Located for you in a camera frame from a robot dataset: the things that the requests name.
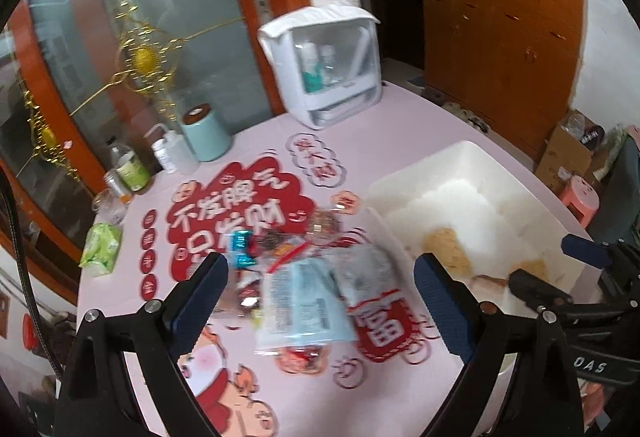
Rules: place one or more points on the green tissue pack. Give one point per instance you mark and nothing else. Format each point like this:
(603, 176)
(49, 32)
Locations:
(101, 249)

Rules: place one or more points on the small silver capped jar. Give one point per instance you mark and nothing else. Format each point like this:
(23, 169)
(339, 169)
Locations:
(117, 187)

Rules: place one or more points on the red cookie snack packet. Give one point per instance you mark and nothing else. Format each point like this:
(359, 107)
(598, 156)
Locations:
(243, 293)

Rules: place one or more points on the pink plastic stool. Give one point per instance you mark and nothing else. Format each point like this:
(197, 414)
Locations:
(581, 200)

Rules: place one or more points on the gold door ornament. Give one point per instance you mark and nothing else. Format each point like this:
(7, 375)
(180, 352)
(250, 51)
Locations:
(147, 60)

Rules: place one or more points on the clear bottle green label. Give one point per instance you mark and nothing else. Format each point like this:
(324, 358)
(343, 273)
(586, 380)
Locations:
(128, 166)

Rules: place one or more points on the white cosmetic organizer box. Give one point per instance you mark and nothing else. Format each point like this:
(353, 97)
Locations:
(326, 62)

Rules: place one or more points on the dark snack red strip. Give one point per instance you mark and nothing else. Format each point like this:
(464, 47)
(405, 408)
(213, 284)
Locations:
(274, 249)

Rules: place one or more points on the small white pill bottle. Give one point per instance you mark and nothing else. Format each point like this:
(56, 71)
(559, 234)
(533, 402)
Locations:
(163, 157)

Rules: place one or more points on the clear glass cup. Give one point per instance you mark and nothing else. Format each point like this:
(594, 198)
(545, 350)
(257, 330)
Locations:
(109, 208)

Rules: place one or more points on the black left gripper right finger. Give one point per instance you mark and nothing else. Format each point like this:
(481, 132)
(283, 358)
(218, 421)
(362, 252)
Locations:
(542, 398)

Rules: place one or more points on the orange wooden cabinet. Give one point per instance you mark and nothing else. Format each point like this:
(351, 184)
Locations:
(511, 62)

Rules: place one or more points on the white plastic storage bin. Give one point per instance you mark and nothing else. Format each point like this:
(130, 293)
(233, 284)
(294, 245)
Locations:
(461, 196)

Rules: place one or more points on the white squeeze wash bottle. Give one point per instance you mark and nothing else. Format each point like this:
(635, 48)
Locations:
(177, 146)

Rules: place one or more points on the cardboard box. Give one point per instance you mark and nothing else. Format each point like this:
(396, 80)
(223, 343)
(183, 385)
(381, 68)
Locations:
(569, 151)

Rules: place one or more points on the light blue cylindrical canister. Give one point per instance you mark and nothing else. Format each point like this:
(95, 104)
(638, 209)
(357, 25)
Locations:
(207, 136)

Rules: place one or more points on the light blue snack bag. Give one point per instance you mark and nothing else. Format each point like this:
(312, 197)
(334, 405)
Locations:
(301, 307)

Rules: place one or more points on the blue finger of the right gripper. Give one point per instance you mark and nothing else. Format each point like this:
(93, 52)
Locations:
(586, 251)

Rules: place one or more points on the clear nut snack packet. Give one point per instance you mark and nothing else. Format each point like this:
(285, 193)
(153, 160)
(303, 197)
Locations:
(323, 227)

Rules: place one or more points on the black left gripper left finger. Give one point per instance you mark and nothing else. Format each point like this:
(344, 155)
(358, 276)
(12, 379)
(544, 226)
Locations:
(97, 398)

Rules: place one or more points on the pink printed table mat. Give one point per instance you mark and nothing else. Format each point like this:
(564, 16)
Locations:
(392, 379)

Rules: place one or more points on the blue foil snack packet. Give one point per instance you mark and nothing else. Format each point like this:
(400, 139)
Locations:
(241, 249)

